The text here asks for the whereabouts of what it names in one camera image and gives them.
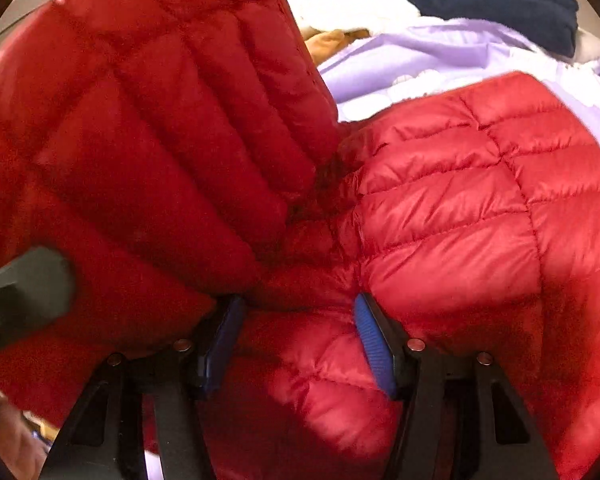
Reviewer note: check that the white fleece garment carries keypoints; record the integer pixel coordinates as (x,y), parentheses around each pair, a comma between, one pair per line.
(350,7)

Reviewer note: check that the purple floral bed sheet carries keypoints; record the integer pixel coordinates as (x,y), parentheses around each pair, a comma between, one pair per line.
(430,55)

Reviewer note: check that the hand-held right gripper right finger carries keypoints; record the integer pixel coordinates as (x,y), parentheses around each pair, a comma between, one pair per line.
(375,345)

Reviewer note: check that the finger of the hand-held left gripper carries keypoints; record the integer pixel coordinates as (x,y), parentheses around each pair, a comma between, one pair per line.
(25,295)

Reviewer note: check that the orange garment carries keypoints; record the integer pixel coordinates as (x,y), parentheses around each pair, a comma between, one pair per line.
(325,40)

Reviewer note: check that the navy garment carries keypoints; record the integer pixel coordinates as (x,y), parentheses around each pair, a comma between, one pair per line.
(490,5)

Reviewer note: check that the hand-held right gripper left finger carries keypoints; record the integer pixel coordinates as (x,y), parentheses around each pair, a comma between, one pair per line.
(225,341)

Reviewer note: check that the person's left hand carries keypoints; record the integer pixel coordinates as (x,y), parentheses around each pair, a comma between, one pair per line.
(20,435)

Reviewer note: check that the red down jacket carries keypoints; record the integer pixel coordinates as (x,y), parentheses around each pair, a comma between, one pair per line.
(455,210)

